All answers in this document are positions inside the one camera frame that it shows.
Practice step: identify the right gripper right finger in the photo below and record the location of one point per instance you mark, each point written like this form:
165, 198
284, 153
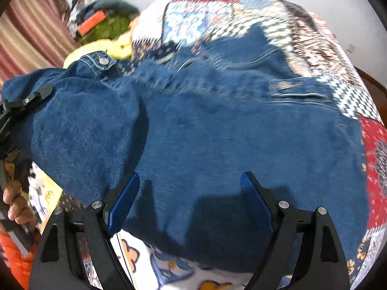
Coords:
308, 238

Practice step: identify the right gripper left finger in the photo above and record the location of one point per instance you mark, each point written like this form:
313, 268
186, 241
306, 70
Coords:
72, 237

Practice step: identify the blue denim jacket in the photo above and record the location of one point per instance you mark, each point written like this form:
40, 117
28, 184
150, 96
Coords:
190, 122

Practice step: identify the orange sleeve forearm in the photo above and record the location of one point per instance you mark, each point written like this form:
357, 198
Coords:
20, 266

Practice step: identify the person's left hand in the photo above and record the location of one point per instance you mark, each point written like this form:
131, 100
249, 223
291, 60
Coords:
18, 210

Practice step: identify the striped maroon curtain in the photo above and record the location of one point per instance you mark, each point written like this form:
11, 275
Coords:
34, 36

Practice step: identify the orange box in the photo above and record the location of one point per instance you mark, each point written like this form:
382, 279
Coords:
91, 22

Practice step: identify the yellow duck blanket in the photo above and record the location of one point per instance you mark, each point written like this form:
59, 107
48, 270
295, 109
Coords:
119, 48

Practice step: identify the dark grey cushion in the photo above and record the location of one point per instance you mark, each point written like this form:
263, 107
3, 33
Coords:
118, 6

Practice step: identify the patchwork patterned bedspread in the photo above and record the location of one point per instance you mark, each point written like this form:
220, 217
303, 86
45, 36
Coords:
310, 50

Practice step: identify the white wall socket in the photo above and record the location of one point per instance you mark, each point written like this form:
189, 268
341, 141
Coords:
350, 48

